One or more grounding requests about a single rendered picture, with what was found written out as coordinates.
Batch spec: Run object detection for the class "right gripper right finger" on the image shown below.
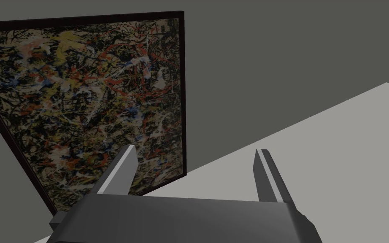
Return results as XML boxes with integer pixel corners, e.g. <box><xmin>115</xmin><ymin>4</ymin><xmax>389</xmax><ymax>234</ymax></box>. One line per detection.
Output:
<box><xmin>253</xmin><ymin>148</ymin><xmax>294</xmax><ymax>205</ymax></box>

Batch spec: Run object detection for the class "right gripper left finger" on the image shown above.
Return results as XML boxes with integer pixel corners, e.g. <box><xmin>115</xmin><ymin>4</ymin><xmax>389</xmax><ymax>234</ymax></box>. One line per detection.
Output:
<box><xmin>96</xmin><ymin>144</ymin><xmax>139</xmax><ymax>196</ymax></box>

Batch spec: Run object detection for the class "dark-framed abstract splatter painting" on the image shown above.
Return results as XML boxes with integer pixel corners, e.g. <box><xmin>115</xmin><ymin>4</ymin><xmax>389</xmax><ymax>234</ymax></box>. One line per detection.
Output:
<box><xmin>0</xmin><ymin>11</ymin><xmax>187</xmax><ymax>216</ymax></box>

